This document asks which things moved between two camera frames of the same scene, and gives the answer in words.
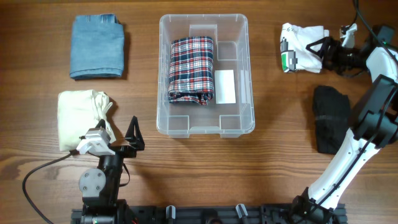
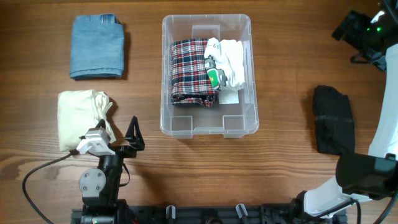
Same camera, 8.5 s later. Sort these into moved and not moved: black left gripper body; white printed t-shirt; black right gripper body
Moved: black right gripper body; white printed t-shirt
Not moved: black left gripper body
